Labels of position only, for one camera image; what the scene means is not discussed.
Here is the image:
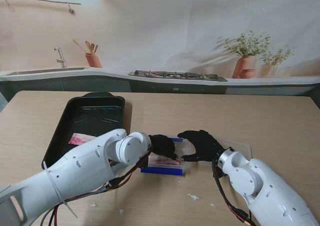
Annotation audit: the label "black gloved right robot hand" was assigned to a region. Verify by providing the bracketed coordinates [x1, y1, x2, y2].
[177, 130, 226, 163]

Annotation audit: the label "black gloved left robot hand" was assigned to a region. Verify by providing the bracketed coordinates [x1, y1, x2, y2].
[148, 134, 180, 161]

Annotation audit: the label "clear plastic container blue flaps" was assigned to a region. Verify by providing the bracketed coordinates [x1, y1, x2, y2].
[139, 134, 194, 178]

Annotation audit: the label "clear lid with blue label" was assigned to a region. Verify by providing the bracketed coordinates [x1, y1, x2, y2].
[197, 135, 253, 166]

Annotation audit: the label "raw bacon slice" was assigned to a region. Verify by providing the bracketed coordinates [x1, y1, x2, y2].
[67, 133, 97, 146]

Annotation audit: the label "black baking tray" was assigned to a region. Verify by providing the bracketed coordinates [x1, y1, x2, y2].
[41, 92, 126, 173]

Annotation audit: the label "printed kitchen backdrop cloth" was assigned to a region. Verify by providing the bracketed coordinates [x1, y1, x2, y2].
[0, 0, 320, 96]

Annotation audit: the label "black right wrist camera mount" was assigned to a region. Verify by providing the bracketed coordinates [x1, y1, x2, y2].
[212, 169, 227, 179]

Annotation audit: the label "red black left arm cable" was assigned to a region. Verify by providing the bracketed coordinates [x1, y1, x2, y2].
[39, 150, 153, 226]

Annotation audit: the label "red black arm cable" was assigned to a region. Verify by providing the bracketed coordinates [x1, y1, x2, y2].
[39, 150, 153, 226]
[211, 160, 256, 226]

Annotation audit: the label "red black right arm cable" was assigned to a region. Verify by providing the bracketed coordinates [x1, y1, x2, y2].
[211, 160, 256, 226]

